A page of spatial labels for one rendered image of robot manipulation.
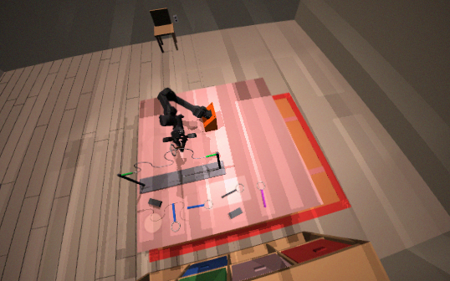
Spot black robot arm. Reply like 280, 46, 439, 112
157, 88, 212, 139

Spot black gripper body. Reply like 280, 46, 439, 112
163, 125, 197, 143

